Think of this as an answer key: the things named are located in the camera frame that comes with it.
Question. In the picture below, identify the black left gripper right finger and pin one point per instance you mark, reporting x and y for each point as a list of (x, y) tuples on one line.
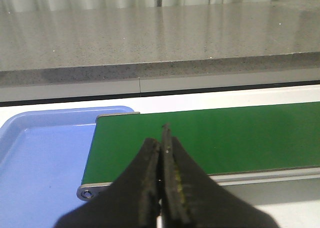
[(193, 199)]

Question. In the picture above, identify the steel conveyor end bracket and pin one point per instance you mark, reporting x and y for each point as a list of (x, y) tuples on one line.
[(86, 192)]

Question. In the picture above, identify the blue plastic tray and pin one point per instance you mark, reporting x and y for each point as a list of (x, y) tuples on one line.
[(42, 159)]

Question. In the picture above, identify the aluminium conveyor side rail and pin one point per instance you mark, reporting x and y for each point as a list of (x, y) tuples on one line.
[(266, 176)]

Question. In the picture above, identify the grey stone countertop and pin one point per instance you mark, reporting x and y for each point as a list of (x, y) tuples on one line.
[(81, 46)]

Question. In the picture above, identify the green conveyor belt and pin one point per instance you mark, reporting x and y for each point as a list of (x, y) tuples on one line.
[(224, 140)]

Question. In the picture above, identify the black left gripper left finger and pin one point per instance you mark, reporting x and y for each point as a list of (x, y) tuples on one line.
[(132, 200)]

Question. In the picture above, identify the grey cabinet front panel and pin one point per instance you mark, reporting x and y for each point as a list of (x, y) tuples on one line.
[(146, 86)]

